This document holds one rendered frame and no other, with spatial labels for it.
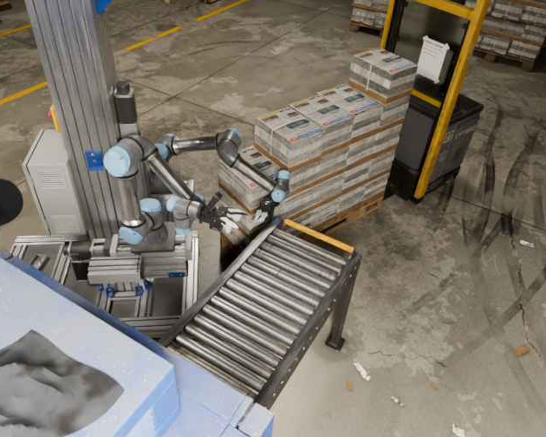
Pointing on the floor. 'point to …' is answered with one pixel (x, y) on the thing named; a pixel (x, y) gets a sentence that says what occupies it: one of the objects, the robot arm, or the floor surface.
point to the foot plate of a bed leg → (334, 344)
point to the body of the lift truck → (420, 120)
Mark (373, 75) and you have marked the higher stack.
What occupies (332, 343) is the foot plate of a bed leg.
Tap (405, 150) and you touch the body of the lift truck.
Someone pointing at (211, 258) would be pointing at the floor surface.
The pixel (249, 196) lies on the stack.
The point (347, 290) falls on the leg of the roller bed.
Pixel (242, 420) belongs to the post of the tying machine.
